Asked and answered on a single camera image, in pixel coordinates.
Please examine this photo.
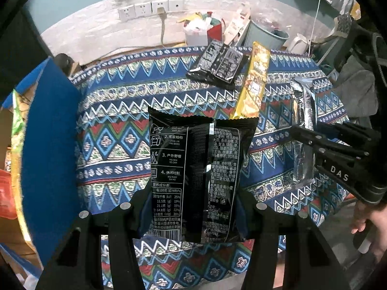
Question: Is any silver foil snack pack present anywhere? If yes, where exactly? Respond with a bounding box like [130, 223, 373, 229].
[289, 77, 317, 189]

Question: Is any black snack bag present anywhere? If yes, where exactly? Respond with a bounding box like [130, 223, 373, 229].
[148, 108, 258, 244]
[186, 39, 249, 90]

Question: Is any person's right hand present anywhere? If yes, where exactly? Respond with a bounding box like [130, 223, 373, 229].
[350, 200, 387, 262]

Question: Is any grey clothing pile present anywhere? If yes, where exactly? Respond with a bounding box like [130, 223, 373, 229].
[333, 56, 379, 118]

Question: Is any yellow long snack pack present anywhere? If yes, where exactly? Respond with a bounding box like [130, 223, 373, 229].
[230, 41, 270, 119]

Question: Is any red-orange chips bag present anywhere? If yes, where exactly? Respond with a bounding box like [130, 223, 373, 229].
[0, 170, 17, 219]

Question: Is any black office chair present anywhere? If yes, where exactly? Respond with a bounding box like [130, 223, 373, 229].
[311, 14, 386, 92]

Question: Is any white electric kettle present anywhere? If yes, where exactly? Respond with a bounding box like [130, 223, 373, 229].
[287, 33, 309, 55]

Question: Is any light blue trash bin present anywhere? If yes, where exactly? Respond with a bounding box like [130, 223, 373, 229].
[243, 21, 289, 50]

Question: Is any blue cardboard box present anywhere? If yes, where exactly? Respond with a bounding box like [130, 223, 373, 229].
[3, 58, 81, 267]

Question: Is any white paper shopping bag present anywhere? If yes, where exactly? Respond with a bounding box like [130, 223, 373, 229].
[223, 3, 251, 46]

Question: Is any green snack bag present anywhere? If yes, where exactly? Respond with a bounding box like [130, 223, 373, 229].
[11, 90, 29, 149]

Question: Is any red white paper bag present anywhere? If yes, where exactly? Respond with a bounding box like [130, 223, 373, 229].
[177, 11, 226, 46]

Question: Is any blue patterned tablecloth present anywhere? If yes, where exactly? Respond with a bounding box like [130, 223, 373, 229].
[72, 47, 348, 289]

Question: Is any black cylindrical speaker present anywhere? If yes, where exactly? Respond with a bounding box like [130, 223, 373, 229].
[54, 53, 80, 77]

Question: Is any black hanging cloth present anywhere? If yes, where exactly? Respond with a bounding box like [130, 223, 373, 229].
[1, 9, 52, 101]

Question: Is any grey plug and cable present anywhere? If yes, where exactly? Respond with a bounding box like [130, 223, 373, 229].
[157, 7, 168, 48]

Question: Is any white wall socket strip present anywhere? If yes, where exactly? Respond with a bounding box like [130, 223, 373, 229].
[118, 0, 185, 22]

